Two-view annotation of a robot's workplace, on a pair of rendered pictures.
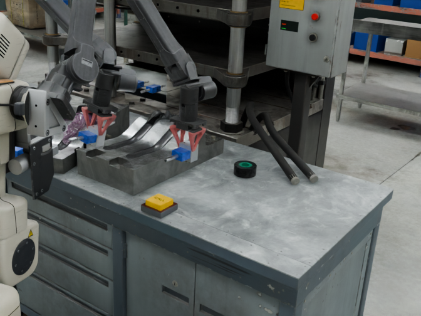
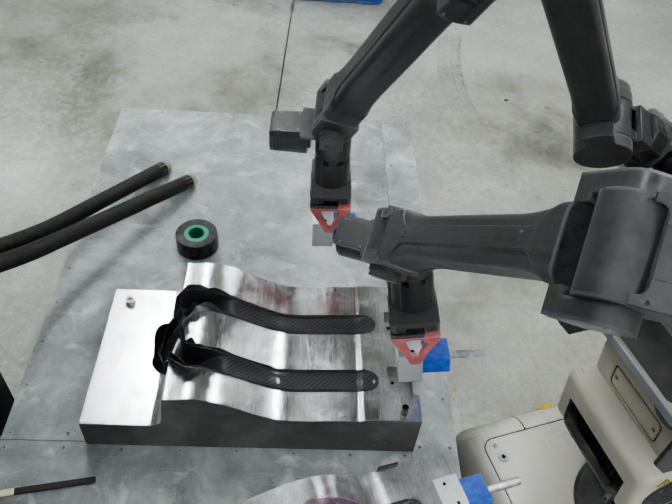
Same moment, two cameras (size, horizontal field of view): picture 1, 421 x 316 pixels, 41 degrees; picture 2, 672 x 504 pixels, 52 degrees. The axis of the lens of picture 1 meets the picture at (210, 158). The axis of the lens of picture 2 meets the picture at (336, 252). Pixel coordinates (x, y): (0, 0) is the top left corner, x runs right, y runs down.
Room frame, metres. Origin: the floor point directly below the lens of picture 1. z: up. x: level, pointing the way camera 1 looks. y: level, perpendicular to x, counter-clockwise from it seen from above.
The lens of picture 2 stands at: (2.21, 0.77, 1.77)
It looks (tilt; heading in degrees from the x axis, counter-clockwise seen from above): 46 degrees down; 231
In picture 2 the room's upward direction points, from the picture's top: 5 degrees clockwise
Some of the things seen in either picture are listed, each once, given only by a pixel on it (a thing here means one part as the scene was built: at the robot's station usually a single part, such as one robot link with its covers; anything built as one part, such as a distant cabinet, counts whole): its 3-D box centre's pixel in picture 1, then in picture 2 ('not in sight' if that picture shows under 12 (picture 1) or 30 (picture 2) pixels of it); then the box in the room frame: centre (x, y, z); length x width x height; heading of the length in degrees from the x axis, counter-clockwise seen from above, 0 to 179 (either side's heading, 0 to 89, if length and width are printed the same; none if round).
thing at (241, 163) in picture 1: (245, 168); (197, 239); (1.83, -0.12, 0.82); 0.08 x 0.08 x 0.04
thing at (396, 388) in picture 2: (96, 157); (401, 387); (1.74, 0.38, 0.87); 0.05 x 0.05 x 0.04; 55
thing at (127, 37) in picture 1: (183, 58); not in sight; (2.95, 0.17, 0.96); 1.29 x 0.83 x 0.18; 55
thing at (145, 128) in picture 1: (150, 132); (266, 339); (1.89, 0.22, 0.92); 0.35 x 0.16 x 0.09; 145
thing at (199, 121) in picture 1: (188, 113); (331, 169); (1.67, 0.08, 1.06); 0.10 x 0.07 x 0.07; 55
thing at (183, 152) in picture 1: (178, 155); (349, 226); (1.64, 0.10, 0.94); 0.13 x 0.05 x 0.05; 145
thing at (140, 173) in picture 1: (155, 145); (257, 352); (1.89, 0.20, 0.87); 0.50 x 0.26 x 0.14; 145
